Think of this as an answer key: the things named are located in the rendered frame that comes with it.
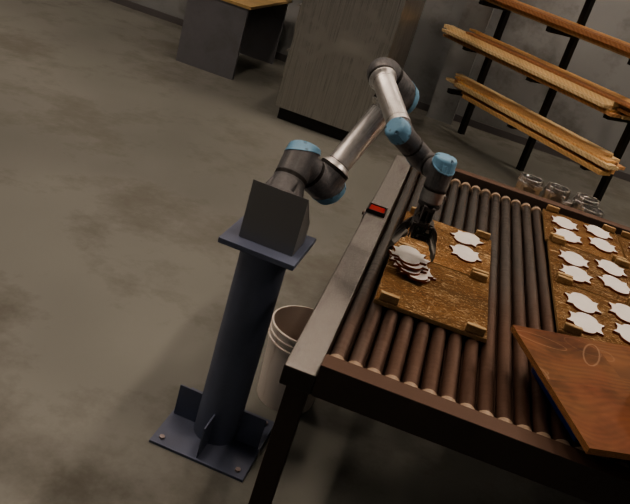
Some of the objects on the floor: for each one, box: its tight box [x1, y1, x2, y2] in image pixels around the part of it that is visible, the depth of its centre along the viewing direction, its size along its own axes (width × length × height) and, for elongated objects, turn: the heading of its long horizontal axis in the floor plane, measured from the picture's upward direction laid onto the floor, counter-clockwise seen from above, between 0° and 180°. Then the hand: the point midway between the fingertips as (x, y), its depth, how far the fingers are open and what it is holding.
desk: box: [176, 0, 292, 80], centre depth 823 cm, size 71×137×76 cm, turn 135°
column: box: [149, 216, 316, 482], centre depth 274 cm, size 38×38×87 cm
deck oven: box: [276, 0, 426, 141], centre depth 714 cm, size 142×109×187 cm
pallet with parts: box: [514, 172, 604, 218], centre depth 600 cm, size 130×91×37 cm
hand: (409, 254), depth 245 cm, fingers open, 14 cm apart
